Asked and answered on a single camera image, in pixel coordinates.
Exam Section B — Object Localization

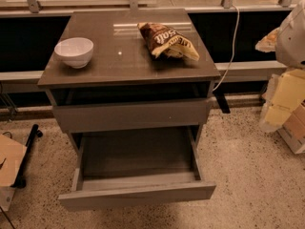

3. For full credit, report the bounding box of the white ceramic bowl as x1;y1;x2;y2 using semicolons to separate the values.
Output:
54;37;93;69

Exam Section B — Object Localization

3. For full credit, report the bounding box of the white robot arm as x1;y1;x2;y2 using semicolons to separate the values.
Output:
255;0;305;70

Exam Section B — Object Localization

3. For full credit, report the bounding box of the cardboard box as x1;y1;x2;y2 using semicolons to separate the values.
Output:
278;102;305;155
0;135;27;212

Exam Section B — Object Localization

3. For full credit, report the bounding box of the cardboard box right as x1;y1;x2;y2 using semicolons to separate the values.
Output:
278;102;305;155

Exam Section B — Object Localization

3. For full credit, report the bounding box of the brown chip bag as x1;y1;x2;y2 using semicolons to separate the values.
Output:
137;22;200;61

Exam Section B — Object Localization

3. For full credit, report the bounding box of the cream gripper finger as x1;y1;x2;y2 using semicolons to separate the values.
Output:
255;28;279;52

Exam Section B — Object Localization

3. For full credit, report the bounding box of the cardboard box left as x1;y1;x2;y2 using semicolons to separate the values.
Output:
0;135;27;212

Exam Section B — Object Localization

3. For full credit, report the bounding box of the grey drawer cabinet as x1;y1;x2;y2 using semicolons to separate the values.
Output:
38;9;219;149

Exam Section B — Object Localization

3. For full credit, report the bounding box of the black pole on floor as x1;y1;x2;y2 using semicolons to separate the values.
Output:
11;124;43;188

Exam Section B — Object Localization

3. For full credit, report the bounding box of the open grey middle drawer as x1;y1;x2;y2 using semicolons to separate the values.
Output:
57;125;217;212

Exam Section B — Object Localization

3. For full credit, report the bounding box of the white cable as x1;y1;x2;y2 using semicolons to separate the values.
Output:
212;4;241;93

